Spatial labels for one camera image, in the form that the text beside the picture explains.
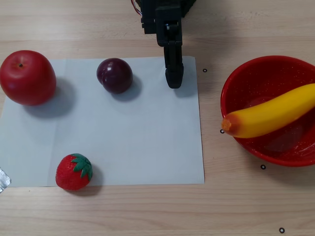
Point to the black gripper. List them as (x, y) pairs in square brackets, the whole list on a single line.
[(170, 37)]

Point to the yellow toy banana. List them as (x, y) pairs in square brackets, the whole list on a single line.
[(270, 115)]

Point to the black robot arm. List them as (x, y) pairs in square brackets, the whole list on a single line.
[(188, 5)]

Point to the red speckled bowl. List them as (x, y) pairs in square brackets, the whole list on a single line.
[(258, 81)]

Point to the dark purple toy plum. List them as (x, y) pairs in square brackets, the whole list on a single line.
[(115, 76)]

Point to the white paper sheet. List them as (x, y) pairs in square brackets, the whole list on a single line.
[(123, 135)]

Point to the red toy strawberry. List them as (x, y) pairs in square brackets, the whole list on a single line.
[(69, 174)]

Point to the red toy apple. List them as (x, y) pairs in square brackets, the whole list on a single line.
[(27, 78)]

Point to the silver tape piece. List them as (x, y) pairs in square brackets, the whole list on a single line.
[(3, 180)]

